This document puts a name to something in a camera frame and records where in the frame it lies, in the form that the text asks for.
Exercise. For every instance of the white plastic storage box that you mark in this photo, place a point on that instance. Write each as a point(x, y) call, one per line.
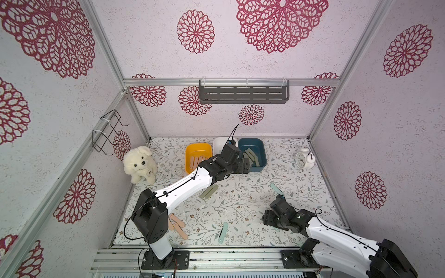
point(220, 142)

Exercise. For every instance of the teal plastic storage box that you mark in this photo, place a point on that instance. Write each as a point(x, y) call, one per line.
point(257, 146)

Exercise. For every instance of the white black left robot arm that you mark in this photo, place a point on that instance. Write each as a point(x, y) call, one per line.
point(151, 214)

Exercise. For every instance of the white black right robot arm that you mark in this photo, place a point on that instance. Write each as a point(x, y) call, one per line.
point(335, 248)

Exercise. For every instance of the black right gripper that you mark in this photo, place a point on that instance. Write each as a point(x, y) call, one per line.
point(272, 217)

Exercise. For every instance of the mint green folding knife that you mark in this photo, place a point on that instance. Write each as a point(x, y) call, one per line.
point(223, 232)
point(276, 189)

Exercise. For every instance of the grey wall shelf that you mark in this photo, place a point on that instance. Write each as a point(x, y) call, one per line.
point(244, 94)

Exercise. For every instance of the black wire wall rack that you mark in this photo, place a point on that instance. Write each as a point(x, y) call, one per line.
point(101, 136)

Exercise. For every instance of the white plush dog toy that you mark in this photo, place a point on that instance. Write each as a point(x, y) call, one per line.
point(139, 164)

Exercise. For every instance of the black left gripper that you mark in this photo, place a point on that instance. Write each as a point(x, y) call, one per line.
point(240, 169)

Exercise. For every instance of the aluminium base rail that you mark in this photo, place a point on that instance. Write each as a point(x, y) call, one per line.
point(226, 259)

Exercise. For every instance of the yellow plastic storage box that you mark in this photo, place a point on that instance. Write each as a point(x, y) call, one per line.
point(197, 150)

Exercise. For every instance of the white twin-bell alarm clock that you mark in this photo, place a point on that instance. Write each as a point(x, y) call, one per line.
point(305, 159)

